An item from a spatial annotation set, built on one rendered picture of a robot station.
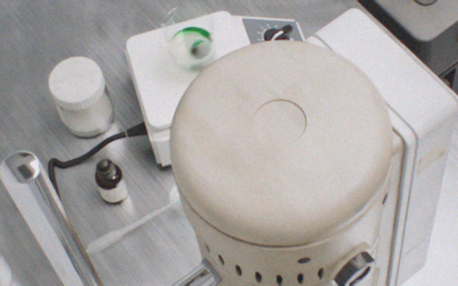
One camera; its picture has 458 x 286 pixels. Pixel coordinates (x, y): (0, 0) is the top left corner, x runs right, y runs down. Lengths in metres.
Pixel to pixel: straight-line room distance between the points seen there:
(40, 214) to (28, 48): 0.91
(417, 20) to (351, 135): 1.28
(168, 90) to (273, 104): 0.64
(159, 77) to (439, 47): 0.74
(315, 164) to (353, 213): 0.03
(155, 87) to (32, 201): 0.75
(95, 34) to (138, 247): 0.28
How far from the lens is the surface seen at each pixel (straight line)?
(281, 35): 1.17
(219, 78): 0.49
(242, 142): 0.47
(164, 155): 1.14
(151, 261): 1.12
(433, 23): 1.74
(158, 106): 1.11
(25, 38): 1.30
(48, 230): 0.40
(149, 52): 1.14
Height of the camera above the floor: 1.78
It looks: 61 degrees down
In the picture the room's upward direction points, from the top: 9 degrees counter-clockwise
